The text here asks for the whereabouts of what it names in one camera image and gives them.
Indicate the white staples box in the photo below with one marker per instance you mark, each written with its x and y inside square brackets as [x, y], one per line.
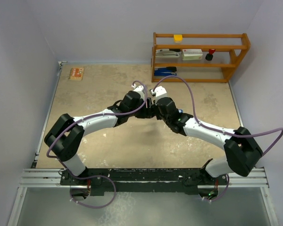
[192, 54]

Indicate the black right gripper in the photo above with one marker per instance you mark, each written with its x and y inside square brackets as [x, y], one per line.
[155, 107]

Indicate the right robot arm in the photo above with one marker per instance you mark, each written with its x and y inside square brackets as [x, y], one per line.
[241, 154]

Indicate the aluminium frame rail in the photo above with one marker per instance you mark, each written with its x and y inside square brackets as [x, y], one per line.
[52, 178]

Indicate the wooden shelf rack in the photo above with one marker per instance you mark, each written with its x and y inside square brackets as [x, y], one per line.
[224, 52]

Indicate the orange spiral notebook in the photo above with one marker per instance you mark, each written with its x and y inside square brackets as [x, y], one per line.
[76, 74]

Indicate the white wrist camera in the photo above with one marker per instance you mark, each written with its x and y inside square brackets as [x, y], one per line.
[140, 90]
[159, 92]

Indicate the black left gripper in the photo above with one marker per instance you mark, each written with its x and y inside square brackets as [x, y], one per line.
[146, 112]

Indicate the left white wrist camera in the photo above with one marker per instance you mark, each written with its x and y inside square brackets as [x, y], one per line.
[140, 90]

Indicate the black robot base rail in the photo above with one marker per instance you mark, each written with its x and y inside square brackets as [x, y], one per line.
[191, 181]

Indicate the white stapler on shelf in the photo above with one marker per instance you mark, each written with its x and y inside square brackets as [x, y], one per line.
[168, 53]

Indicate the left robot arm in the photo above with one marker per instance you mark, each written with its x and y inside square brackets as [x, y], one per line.
[65, 136]

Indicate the yellow box on shelf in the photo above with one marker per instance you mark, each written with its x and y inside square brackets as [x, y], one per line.
[178, 38]

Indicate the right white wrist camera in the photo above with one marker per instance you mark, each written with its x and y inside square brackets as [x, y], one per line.
[159, 92]

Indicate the red black stamp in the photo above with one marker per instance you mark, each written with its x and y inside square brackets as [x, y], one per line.
[209, 55]

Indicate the blue stapler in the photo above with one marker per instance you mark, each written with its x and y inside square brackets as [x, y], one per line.
[165, 71]

